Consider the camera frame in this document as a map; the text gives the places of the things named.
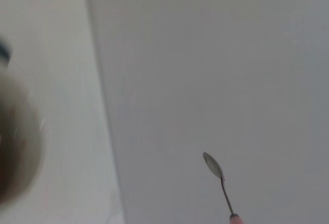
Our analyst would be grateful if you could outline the pink handled metal spoon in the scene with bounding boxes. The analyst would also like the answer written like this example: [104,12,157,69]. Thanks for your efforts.
[203,152,245,224]

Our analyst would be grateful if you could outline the dark grey ceramic cup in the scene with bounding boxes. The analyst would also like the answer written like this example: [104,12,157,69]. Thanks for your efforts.
[0,35,46,207]

